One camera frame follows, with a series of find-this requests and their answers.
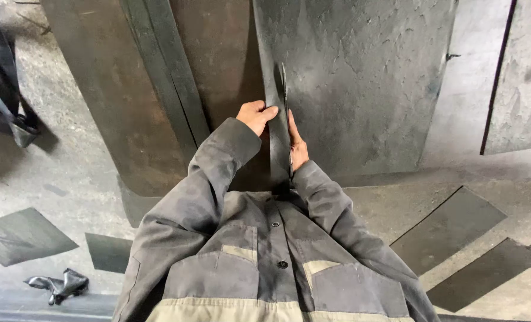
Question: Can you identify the dark rubber floor piece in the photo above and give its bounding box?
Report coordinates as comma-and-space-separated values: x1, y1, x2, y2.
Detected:
0, 207, 80, 267
389, 185, 508, 277
426, 237, 531, 313
84, 232, 134, 274

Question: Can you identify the large brown rubber sheet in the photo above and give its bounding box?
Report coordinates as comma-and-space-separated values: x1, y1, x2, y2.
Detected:
39, 0, 271, 198

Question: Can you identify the large grey rubber sheet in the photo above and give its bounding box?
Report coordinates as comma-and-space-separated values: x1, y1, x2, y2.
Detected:
286, 0, 459, 180

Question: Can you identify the thin metal knife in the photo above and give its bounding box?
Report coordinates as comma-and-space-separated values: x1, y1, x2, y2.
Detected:
281, 62, 294, 179

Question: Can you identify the dark narrow rubber band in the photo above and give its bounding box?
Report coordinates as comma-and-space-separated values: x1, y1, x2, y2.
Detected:
120, 0, 211, 158

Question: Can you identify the black rubber inner tube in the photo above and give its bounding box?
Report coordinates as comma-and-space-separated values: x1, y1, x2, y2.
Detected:
0, 4, 41, 148

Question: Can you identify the long black rubber strip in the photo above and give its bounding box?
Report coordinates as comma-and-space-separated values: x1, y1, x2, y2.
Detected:
252, 0, 292, 196

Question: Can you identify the person's right hand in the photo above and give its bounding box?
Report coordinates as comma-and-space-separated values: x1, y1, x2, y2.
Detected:
287, 109, 310, 173

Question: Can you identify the grey and beige work jacket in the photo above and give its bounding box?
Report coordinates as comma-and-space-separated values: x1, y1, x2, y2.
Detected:
112, 187, 440, 322

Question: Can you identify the crumpled black rubber scrap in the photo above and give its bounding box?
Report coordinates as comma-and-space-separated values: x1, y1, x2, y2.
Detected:
23, 268, 90, 306

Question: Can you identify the grey wall panel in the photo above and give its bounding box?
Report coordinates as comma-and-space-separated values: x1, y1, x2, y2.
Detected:
479, 0, 531, 156

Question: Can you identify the person's left hand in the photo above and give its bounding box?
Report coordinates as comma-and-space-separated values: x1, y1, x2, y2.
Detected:
236, 100, 279, 137

